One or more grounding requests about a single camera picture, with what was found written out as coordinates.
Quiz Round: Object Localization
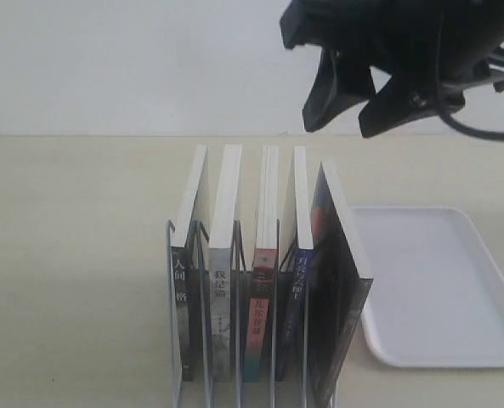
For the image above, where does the grey spine book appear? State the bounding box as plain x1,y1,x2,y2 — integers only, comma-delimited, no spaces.
208,144,242,382

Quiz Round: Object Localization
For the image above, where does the black spine book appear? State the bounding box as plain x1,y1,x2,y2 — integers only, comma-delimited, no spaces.
171,144,209,382

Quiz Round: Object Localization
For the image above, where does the blue moon cover book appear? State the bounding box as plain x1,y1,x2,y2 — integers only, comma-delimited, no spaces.
275,146,314,382

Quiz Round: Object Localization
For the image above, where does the black cable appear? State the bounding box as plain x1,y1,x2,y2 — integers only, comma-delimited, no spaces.
429,0,504,143

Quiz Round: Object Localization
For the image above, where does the dark cover leaning book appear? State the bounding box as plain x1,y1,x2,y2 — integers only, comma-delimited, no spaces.
308,160,373,407

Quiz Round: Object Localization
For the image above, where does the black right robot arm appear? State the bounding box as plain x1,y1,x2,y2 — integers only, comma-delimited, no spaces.
280,1,504,142

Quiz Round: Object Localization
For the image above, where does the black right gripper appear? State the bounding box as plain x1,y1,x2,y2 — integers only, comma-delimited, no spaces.
280,1,504,139

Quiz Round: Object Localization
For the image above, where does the red spine book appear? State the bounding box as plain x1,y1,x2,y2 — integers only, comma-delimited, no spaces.
242,145,279,383

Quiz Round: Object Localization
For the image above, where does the white plastic tray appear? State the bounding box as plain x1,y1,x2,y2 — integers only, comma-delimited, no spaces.
353,207,504,368

